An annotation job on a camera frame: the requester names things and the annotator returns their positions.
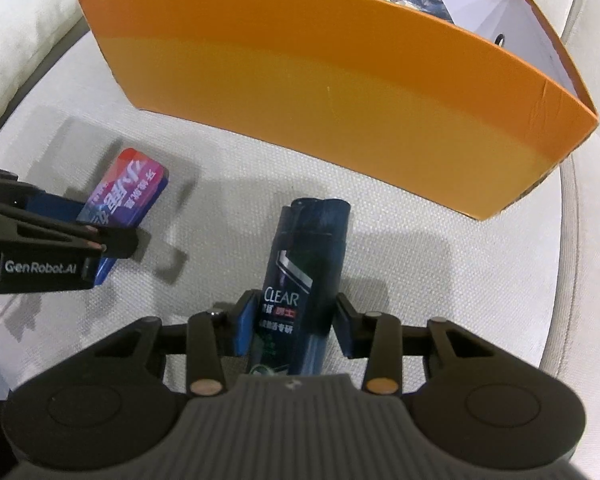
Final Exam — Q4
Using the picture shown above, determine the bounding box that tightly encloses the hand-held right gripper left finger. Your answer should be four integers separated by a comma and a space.
97, 290, 260, 397

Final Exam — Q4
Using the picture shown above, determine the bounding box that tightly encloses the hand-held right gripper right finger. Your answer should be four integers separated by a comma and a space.
331, 294, 493, 396

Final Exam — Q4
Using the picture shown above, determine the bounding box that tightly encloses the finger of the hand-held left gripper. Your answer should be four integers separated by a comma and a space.
0, 164, 88, 223
0, 199, 140, 261

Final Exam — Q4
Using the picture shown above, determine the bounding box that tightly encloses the pink and blue floss packet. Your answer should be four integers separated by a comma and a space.
75, 147, 171, 288

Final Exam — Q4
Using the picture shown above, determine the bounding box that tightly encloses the dark green shampoo bottle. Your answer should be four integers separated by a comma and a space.
247, 197, 353, 377

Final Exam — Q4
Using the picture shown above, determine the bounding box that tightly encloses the orange cardboard box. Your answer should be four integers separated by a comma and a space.
77, 0, 600, 222

